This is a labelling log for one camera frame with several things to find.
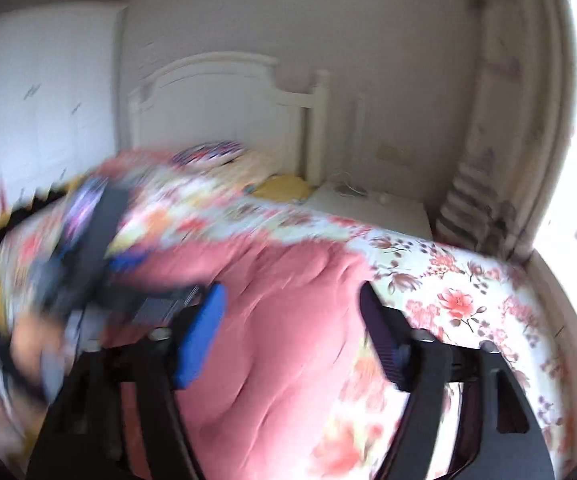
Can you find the printed curtain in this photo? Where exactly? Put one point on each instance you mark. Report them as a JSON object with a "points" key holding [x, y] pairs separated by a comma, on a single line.
{"points": [[498, 110]]}

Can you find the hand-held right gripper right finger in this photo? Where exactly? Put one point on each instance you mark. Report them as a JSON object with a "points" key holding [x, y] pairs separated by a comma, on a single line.
{"points": [[384, 342]]}

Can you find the peach pillow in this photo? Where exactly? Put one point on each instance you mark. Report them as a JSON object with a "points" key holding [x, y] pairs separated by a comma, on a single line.
{"points": [[256, 165]]}

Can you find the white bed headboard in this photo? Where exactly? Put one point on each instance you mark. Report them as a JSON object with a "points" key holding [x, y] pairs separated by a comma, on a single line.
{"points": [[218, 110]]}

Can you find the floral blanket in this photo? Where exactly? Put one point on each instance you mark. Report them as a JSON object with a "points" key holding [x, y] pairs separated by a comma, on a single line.
{"points": [[468, 300]]}

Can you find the patterned pillow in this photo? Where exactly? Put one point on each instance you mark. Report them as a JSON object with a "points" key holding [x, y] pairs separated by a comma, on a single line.
{"points": [[208, 154]]}

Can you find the white nightstand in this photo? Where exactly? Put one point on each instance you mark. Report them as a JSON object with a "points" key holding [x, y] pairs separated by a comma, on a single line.
{"points": [[368, 215]]}

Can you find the yellow pillow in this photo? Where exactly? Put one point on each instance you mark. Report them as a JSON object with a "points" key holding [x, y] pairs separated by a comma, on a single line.
{"points": [[283, 189]]}

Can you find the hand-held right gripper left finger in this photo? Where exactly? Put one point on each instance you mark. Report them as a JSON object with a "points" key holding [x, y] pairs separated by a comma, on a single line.
{"points": [[201, 335]]}

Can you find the person's left hand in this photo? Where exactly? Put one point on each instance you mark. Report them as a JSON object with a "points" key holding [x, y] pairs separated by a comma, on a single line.
{"points": [[33, 342]]}

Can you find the white wardrobe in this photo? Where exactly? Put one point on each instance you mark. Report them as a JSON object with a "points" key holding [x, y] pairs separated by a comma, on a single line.
{"points": [[43, 110]]}

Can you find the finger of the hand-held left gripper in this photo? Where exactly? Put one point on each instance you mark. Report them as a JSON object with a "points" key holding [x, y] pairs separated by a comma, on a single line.
{"points": [[127, 260]]}

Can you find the pink quilted comforter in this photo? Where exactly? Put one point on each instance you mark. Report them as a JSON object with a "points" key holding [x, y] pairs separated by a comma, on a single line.
{"points": [[278, 320]]}

